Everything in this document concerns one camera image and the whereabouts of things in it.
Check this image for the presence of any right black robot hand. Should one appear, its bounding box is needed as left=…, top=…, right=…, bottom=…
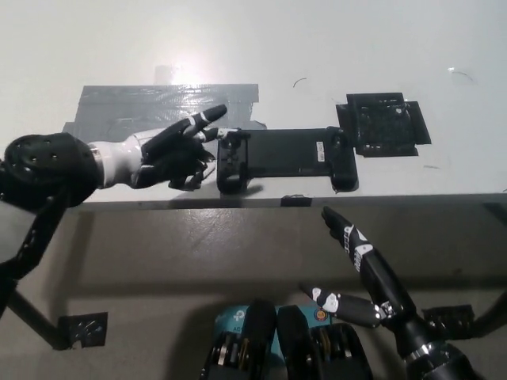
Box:
left=299, top=206, right=427, bottom=355

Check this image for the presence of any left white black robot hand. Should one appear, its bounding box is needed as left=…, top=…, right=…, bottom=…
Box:
left=90, top=104, right=241, bottom=190

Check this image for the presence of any black mobile game controller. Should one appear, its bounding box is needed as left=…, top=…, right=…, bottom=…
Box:
left=215, top=126, right=360, bottom=196

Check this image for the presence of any black table leg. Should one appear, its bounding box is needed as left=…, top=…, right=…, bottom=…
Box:
left=473, top=287, right=507, bottom=341
left=6, top=291, right=68, bottom=352

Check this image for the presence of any black tape square patch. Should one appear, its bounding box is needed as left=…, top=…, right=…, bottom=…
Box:
left=335, top=91, right=432, bottom=158

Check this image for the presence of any grey duct tape patch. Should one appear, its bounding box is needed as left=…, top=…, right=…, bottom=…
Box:
left=63, top=82, right=269, bottom=138

